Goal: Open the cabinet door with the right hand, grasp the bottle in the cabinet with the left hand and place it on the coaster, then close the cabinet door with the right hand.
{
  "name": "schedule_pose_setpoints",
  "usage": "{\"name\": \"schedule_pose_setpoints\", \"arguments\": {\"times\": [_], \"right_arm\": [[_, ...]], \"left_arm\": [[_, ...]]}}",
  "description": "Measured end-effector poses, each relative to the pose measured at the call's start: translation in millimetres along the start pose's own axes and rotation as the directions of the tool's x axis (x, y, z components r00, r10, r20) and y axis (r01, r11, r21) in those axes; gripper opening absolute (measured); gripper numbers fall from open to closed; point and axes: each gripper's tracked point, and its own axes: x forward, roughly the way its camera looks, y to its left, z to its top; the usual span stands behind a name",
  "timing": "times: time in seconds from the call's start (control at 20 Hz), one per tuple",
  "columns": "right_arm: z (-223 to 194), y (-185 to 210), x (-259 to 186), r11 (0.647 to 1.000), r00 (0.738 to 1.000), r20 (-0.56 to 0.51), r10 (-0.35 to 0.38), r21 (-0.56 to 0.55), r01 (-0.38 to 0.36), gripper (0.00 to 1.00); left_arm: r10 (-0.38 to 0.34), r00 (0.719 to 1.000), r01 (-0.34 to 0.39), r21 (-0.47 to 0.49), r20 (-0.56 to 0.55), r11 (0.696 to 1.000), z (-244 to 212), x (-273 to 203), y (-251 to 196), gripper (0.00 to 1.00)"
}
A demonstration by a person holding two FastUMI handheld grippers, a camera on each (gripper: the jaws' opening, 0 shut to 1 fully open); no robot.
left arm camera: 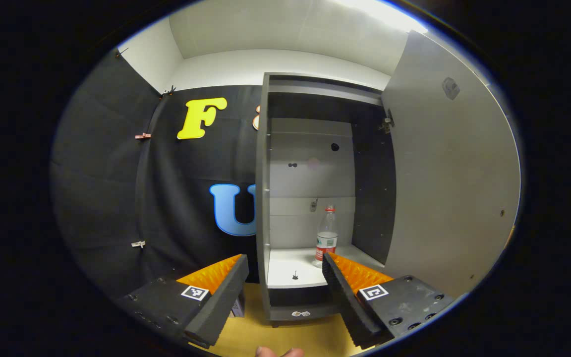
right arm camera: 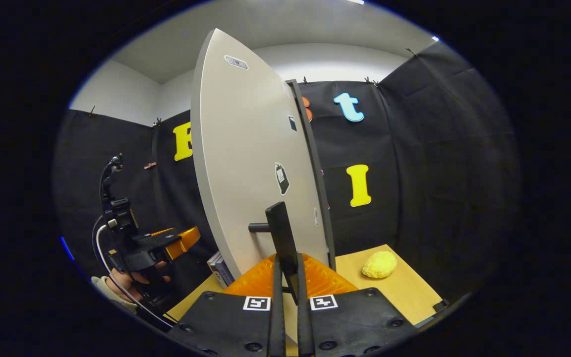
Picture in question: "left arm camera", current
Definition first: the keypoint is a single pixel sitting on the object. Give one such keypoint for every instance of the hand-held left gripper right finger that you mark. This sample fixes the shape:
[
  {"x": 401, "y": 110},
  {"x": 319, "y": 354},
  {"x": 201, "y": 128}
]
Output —
[{"x": 347, "y": 307}]

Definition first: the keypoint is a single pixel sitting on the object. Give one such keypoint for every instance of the black binder clip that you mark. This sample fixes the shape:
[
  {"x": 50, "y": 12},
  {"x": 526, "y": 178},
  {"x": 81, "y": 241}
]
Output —
[
  {"x": 169, "y": 90},
  {"x": 122, "y": 50}
]

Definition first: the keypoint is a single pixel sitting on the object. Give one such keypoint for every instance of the grey cabinet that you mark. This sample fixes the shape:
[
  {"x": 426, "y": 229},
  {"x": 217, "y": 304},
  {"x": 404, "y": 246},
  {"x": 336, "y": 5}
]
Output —
[{"x": 263, "y": 198}]

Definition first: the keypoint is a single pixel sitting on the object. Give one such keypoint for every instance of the clear plastic bottle red cap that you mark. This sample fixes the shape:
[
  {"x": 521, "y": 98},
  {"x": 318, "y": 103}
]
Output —
[{"x": 326, "y": 238}]

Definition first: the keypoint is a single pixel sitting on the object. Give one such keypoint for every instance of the copper clip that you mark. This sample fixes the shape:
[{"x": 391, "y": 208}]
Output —
[{"x": 142, "y": 136}]

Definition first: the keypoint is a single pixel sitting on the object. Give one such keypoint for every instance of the black backdrop cloth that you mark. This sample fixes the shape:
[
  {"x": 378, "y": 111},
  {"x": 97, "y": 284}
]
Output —
[{"x": 117, "y": 173}]

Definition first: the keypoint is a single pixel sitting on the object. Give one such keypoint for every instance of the grey cabinet door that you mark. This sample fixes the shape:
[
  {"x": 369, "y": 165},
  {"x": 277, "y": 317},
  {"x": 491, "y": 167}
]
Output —
[{"x": 454, "y": 188}]

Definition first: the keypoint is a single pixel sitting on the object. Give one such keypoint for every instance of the white clip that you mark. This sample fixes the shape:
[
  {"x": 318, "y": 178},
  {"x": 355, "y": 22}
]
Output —
[{"x": 138, "y": 244}]

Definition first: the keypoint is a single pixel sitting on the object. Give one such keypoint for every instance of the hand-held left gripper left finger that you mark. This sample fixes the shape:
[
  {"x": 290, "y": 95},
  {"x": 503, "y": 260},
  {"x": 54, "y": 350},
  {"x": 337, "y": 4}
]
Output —
[{"x": 221, "y": 302}]

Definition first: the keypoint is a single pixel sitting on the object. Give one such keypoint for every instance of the white cabinet shelf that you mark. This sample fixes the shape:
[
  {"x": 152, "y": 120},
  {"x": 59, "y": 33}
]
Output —
[{"x": 295, "y": 263}]

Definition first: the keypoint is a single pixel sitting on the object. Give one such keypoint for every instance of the metal door hinge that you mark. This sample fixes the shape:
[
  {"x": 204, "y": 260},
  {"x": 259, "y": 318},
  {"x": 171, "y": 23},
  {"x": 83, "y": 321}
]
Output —
[{"x": 387, "y": 122}]

